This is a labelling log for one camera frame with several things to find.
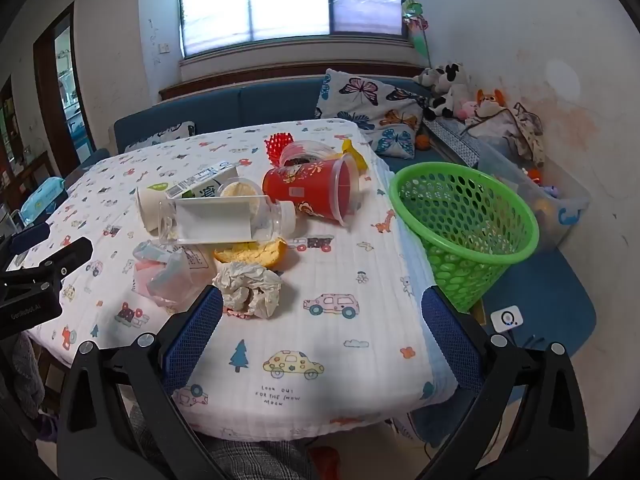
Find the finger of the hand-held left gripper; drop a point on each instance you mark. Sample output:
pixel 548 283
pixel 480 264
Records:
pixel 30 237
pixel 65 255

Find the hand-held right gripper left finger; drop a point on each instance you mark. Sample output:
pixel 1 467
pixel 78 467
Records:
pixel 195 340

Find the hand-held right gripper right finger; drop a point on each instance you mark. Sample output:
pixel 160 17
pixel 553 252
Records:
pixel 450 340

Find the pink plastic wrapper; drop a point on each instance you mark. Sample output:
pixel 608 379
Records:
pixel 165 275

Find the white tissue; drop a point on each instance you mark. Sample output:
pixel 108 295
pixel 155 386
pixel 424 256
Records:
pixel 250 285

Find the white paper cup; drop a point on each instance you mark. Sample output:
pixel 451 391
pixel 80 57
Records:
pixel 150 205

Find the orange peel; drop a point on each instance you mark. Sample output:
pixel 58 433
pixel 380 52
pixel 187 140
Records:
pixel 250 255

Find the clear plastic bottle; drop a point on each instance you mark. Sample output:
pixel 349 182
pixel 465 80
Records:
pixel 215 220

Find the green plastic basket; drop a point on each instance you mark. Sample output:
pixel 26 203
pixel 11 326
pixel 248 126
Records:
pixel 397 197

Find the white green milk carton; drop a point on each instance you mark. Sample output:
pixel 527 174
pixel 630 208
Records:
pixel 205 185

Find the beige round container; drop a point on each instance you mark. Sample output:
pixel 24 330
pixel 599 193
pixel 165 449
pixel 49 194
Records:
pixel 237 190

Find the yellow wrapper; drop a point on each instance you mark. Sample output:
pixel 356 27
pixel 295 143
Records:
pixel 356 157

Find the clear plastic cup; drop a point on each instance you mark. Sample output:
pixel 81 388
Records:
pixel 310 149

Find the blue wipes pack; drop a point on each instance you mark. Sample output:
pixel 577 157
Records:
pixel 42 195

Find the small white device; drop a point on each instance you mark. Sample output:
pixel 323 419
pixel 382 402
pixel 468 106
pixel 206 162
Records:
pixel 505 320

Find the wooden display cabinet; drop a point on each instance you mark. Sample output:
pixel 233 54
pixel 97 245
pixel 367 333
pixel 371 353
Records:
pixel 7 135

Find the printed white blanket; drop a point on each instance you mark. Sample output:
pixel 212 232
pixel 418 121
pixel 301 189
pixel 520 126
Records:
pixel 325 360

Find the person's plaid pants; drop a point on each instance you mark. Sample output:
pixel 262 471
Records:
pixel 250 455

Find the small patterned pillow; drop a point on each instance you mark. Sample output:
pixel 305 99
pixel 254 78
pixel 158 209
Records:
pixel 165 135

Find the yellow toy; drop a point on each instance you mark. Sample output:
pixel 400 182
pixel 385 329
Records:
pixel 543 206

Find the clear storage box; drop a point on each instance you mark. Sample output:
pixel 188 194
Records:
pixel 555 210

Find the purple toy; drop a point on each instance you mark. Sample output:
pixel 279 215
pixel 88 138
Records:
pixel 551 191

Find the small basketball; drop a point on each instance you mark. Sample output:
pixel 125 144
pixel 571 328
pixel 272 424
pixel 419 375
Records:
pixel 423 142

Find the blue patterned cloth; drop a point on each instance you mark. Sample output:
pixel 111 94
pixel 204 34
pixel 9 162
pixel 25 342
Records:
pixel 452 140

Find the grey cloth pile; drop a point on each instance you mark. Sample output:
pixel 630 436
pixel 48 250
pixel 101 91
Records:
pixel 495 127

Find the beige printed cloth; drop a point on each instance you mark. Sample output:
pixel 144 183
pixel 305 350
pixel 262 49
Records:
pixel 530 130

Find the pink plush toy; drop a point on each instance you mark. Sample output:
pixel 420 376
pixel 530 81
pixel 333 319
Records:
pixel 469 109

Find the orange fox plush toy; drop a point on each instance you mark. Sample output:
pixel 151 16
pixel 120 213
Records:
pixel 489 100

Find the butterfly print pillow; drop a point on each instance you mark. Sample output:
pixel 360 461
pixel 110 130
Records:
pixel 370 105

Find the cow plush toy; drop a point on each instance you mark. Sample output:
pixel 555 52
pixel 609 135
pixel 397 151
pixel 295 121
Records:
pixel 450 90

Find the blue sofa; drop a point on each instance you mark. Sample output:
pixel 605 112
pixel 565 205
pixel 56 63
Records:
pixel 280 102

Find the grey white plush toy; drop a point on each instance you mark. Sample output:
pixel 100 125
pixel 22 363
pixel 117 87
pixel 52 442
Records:
pixel 425 77

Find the colourful pinwheel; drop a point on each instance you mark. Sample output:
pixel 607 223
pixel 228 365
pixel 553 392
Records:
pixel 414 20

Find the window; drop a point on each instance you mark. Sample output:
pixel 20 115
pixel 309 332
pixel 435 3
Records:
pixel 290 0

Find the wooden door frame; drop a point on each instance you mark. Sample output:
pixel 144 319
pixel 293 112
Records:
pixel 45 85

